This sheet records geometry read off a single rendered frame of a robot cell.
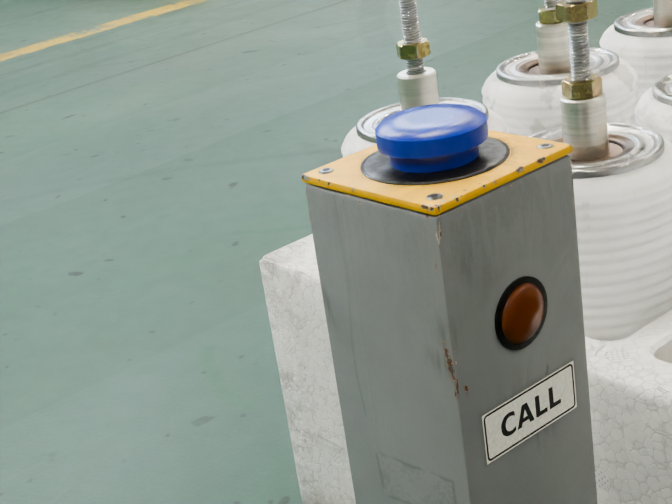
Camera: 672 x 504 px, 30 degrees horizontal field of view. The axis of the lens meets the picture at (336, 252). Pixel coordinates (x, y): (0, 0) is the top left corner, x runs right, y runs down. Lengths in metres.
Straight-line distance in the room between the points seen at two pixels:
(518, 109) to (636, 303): 0.19
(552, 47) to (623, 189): 0.20
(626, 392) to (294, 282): 0.24
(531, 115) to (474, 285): 0.34
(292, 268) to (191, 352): 0.35
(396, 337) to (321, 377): 0.30
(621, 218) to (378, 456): 0.19
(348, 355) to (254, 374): 0.54
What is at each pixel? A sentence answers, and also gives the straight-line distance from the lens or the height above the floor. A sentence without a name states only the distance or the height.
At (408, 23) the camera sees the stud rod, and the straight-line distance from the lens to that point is 0.70.
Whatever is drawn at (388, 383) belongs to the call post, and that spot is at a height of 0.24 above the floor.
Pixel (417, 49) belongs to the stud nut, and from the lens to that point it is 0.70.
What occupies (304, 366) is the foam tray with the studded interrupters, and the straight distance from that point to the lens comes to 0.76.
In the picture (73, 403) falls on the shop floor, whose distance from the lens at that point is 1.03.
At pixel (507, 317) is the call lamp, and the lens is 0.44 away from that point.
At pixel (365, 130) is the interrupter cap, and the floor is 0.25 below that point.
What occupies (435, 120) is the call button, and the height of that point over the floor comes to 0.33.
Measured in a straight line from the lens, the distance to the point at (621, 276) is 0.62.
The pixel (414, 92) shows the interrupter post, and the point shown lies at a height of 0.27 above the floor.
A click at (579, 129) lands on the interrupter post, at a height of 0.27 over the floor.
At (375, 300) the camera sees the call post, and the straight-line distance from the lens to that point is 0.45.
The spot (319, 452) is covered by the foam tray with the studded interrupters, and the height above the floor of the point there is 0.05.
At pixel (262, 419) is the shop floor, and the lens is 0.95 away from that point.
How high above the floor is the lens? 0.46
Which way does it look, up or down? 22 degrees down
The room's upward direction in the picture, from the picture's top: 9 degrees counter-clockwise
